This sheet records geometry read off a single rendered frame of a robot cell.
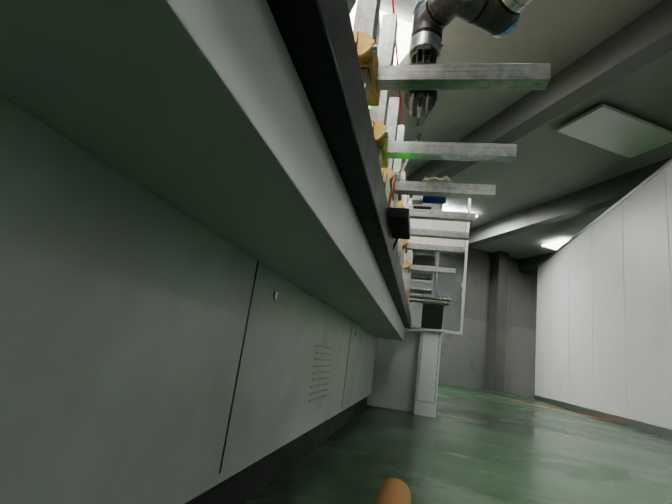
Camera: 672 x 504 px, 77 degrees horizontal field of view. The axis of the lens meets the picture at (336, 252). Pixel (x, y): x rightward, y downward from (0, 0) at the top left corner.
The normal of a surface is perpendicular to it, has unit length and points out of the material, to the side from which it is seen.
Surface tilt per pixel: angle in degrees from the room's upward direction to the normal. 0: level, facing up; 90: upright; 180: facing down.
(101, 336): 90
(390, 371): 90
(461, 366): 90
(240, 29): 90
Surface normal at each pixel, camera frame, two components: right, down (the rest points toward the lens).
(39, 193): 0.97, 0.08
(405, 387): -0.19, -0.26
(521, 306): 0.34, -0.18
